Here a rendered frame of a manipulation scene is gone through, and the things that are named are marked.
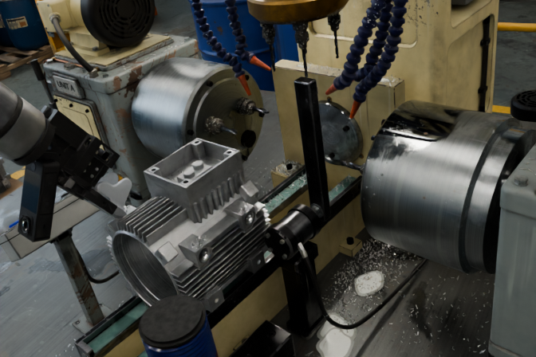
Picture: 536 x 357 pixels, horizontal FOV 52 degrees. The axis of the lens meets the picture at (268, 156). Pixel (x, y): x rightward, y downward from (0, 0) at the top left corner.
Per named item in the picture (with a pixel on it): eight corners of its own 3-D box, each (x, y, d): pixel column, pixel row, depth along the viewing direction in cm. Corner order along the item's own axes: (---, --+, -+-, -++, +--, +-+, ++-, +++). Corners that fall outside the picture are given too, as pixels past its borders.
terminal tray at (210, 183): (204, 172, 98) (195, 137, 95) (248, 188, 92) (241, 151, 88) (152, 207, 91) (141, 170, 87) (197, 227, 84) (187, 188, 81)
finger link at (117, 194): (154, 196, 87) (115, 166, 80) (132, 229, 85) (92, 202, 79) (142, 190, 89) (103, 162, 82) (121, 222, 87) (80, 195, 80)
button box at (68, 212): (94, 211, 105) (80, 187, 105) (108, 205, 100) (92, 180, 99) (11, 263, 95) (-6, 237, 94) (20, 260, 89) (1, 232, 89)
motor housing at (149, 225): (205, 233, 108) (183, 149, 99) (280, 266, 97) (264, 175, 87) (124, 296, 96) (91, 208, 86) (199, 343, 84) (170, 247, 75)
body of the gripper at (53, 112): (124, 158, 80) (64, 111, 71) (90, 209, 78) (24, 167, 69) (96, 147, 85) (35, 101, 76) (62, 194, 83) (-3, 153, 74)
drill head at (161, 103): (185, 120, 156) (163, 35, 144) (284, 150, 133) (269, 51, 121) (112, 162, 141) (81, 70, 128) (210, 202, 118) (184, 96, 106)
